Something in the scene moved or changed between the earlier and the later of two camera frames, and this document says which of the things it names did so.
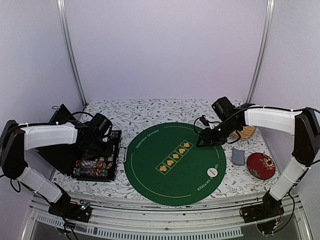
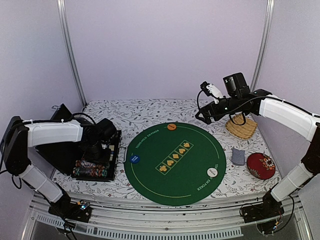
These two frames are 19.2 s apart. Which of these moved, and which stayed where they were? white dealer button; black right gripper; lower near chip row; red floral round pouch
Moved: black right gripper
Stayed: white dealer button; lower near chip row; red floral round pouch
